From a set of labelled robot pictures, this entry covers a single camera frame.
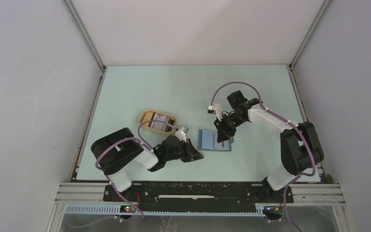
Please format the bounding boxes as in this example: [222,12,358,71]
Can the aluminium frame rail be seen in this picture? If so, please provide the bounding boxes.
[46,182,355,232]

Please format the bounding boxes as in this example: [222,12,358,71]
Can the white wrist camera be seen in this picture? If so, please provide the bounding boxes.
[174,126,189,142]
[207,103,223,121]

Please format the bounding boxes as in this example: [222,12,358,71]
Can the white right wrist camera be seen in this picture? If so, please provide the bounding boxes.
[207,103,223,121]

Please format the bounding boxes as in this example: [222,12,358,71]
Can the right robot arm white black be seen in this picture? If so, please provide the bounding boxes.
[207,90,324,202]

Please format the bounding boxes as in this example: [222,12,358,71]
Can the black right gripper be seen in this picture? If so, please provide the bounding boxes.
[214,113,246,144]

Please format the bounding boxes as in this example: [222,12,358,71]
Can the beige oval card tray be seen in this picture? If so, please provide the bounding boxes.
[139,110,177,134]

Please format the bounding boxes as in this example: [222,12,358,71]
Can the white grey credit card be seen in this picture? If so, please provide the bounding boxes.
[149,114,174,132]

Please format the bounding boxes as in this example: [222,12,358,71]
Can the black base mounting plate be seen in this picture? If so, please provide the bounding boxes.
[103,181,294,213]

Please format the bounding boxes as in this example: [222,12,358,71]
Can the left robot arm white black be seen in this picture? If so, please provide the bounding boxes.
[90,127,204,201]

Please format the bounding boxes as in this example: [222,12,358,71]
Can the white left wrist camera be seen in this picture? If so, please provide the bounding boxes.
[174,126,189,142]

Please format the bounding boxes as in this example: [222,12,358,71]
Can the blue card holder wallet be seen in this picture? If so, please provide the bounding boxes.
[198,129,234,152]

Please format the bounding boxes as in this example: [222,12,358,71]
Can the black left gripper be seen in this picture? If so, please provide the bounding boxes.
[165,138,203,162]

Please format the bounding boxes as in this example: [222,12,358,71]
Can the gold credit card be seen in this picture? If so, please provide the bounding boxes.
[141,111,156,127]

